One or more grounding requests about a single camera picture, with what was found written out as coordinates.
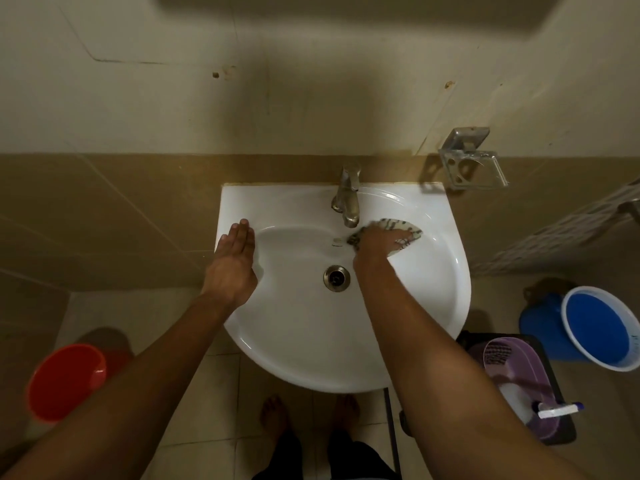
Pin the white tube with blue cap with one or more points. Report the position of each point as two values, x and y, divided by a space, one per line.
557 410

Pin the purple plastic basket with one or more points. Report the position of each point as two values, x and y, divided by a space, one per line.
527 364

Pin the black plastic stool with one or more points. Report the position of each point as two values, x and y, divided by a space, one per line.
562 424

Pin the white ceramic wash basin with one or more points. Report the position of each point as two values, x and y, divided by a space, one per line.
310 339

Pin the metal basin tap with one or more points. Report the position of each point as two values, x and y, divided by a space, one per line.
348 197

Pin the person's right forearm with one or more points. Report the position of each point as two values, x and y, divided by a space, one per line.
440 374

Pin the black trousers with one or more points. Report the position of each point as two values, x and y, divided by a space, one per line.
345 459

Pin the metal wall toothbrush holder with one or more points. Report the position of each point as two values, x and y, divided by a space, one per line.
470 159

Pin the person's foot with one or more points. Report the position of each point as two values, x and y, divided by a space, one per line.
274 414
347 410

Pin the person's left hand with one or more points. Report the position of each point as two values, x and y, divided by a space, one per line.
231 274

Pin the person's left foot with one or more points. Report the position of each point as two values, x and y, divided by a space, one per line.
274 414

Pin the person's right foot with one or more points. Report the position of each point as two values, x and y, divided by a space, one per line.
347 410

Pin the dark drain pipe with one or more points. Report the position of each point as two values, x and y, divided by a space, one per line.
392 429

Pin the metal basin drain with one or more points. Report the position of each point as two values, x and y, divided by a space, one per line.
336 278

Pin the person's left fingers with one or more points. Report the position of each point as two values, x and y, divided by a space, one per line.
237 237

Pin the person's right hand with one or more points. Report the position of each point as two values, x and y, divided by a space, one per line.
372 247

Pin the red plastic bucket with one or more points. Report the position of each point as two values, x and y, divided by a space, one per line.
65 382

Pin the patterned cleaning cloth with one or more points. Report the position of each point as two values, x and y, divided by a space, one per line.
396 225

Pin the blue plastic bucket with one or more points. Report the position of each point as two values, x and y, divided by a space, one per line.
597 324

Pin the white plastic bottle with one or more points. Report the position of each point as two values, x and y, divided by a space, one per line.
515 397

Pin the person's right fingers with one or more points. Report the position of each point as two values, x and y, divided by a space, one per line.
397 240

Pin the person's left forearm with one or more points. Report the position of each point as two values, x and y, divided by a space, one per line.
135 389

